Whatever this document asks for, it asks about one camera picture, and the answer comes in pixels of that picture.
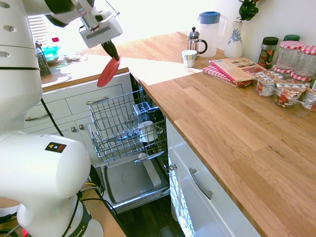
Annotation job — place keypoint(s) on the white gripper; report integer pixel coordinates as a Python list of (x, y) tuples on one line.
[(101, 33)]

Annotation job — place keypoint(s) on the red round plate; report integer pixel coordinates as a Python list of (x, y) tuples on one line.
[(108, 72)]

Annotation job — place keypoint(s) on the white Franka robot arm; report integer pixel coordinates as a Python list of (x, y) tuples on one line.
[(32, 168)]

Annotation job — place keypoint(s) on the grey dishwasher door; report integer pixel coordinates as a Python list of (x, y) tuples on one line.
[(130, 181)]

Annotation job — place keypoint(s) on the small glass jar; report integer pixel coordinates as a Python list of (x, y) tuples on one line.
[(71, 56)]

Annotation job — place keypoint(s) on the white kitchen cabinet with drawers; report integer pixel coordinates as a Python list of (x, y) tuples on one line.
[(76, 98)]

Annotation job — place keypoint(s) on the bottle with red cap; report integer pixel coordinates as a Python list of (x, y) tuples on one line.
[(50, 53)]

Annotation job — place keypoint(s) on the clear drinking glass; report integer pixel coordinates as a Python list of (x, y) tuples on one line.
[(141, 111)]

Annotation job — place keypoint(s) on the metal box grater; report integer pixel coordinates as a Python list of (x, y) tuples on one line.
[(44, 64)]

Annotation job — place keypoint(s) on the dark mug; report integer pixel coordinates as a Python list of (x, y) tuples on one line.
[(155, 114)]

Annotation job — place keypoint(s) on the white window blind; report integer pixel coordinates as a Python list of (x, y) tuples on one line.
[(37, 27)]

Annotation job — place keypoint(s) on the small white paper cup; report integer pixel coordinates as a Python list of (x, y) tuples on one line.
[(189, 58)]

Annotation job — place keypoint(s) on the round metal cabinet knob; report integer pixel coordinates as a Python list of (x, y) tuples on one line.
[(73, 129), (81, 127), (172, 167)]

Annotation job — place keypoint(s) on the glass French press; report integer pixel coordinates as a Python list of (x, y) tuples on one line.
[(195, 43)]

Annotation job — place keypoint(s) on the white mug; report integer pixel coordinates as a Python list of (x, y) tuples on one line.
[(148, 132)]

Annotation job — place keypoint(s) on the clear pitcher with blue lid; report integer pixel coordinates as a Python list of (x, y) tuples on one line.
[(212, 34)]

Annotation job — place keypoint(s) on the red checkered book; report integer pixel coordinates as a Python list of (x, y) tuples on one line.
[(217, 73)]

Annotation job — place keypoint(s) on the white vase with blue print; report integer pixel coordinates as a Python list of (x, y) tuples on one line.
[(234, 42)]

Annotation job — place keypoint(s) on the cookbook with food photos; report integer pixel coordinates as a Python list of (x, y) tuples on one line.
[(237, 69)]

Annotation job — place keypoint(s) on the dark jar with black lid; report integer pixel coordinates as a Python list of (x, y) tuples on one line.
[(267, 53)]

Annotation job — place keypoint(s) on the glass jar red checkered lid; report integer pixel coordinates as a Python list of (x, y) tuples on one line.
[(300, 77), (307, 61), (288, 55), (281, 69)]

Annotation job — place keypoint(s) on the jar with green lid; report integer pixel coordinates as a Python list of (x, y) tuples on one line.
[(291, 37)]

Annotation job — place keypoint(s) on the white cabinet under wooden counter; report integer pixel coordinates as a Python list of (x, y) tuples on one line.
[(205, 212)]

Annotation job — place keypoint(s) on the clear plastic tray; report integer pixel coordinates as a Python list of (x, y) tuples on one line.
[(300, 107)]

